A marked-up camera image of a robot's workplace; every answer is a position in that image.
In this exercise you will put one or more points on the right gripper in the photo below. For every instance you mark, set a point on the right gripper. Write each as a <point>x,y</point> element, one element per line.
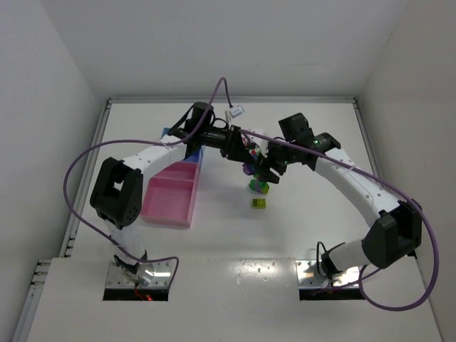
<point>276,161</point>

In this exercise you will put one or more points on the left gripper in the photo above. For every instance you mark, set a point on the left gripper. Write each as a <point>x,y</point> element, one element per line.
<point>233,143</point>

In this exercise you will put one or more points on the yellow-green small lego brick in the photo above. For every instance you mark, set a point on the yellow-green small lego brick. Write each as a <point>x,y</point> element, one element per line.
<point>259,203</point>

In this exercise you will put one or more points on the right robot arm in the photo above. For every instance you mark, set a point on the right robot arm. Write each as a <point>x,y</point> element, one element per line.
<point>395,226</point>

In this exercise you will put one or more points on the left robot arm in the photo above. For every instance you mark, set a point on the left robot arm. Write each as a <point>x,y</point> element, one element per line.
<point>117,196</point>

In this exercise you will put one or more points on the dark blue bin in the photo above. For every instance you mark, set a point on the dark blue bin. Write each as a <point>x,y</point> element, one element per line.
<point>196,157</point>

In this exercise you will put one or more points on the small pink bin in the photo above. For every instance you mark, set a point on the small pink bin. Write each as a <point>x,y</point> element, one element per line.
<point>187,171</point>

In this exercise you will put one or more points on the light blue bin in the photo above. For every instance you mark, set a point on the light blue bin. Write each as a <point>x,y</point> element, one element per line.
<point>165,132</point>

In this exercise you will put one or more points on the large pink bin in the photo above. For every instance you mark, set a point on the large pink bin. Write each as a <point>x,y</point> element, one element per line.
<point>169,202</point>

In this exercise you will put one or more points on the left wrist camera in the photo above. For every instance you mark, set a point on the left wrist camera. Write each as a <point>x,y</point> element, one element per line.
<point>233,112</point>

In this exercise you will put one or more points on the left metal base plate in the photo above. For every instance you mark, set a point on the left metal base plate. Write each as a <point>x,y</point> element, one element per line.
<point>151,276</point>

